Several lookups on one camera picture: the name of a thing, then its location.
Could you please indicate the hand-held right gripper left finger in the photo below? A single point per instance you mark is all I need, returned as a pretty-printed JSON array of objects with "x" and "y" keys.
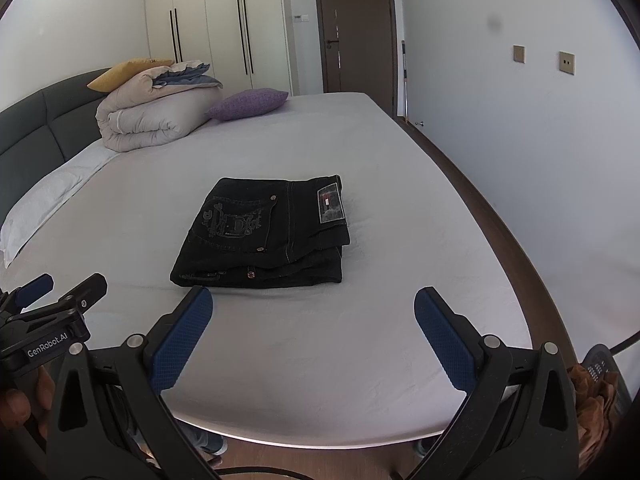
[{"x": 182, "y": 340}]

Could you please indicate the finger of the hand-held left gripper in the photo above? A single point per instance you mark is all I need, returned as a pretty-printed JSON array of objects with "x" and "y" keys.
[
  {"x": 32, "y": 290},
  {"x": 85, "y": 292}
]

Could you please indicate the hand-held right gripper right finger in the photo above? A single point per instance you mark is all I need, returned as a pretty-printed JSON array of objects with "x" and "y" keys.
[{"x": 445, "y": 340}]

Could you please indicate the black pants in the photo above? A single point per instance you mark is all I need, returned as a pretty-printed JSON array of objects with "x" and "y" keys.
[{"x": 240, "y": 245}]

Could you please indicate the person's left hand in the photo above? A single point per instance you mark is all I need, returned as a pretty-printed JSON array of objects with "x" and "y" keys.
[{"x": 12, "y": 410}]

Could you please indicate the white pillow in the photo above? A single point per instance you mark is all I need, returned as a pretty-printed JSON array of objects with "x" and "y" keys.
[{"x": 40, "y": 200}]

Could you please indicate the bed with white sheet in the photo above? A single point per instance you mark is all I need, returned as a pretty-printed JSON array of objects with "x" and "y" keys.
[{"x": 350, "y": 340}]

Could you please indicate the person's foot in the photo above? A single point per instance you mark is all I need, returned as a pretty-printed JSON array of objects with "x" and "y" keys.
[
  {"x": 210, "y": 442},
  {"x": 425, "y": 447}
]

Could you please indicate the black mesh chair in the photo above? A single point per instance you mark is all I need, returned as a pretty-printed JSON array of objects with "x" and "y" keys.
[{"x": 600, "y": 352}]

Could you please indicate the grey padded headboard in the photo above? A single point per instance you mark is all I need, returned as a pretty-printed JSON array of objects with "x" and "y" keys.
[{"x": 30, "y": 130}]

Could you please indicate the brown cloth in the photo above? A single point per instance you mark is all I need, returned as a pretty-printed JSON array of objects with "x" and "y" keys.
[{"x": 592, "y": 410}]

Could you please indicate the beige folded duvet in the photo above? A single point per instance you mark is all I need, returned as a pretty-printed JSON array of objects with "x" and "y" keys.
[{"x": 145, "y": 120}]

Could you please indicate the yellow pillow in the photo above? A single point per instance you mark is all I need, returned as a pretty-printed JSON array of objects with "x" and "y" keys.
[{"x": 120, "y": 75}]

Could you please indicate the blue folded blanket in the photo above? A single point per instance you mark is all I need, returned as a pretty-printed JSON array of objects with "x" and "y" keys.
[{"x": 192, "y": 80}]

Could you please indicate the purple pillow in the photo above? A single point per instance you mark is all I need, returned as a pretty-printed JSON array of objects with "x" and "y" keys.
[{"x": 245, "y": 104}]

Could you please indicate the cream wardrobe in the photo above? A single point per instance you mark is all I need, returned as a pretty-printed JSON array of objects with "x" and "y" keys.
[{"x": 220, "y": 10}]

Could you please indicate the brown wooden door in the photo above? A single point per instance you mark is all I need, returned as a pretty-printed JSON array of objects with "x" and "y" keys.
[{"x": 360, "y": 35}]

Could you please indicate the bronze wall socket plate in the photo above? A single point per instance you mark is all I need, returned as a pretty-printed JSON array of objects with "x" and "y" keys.
[
  {"x": 566, "y": 63},
  {"x": 519, "y": 54}
]

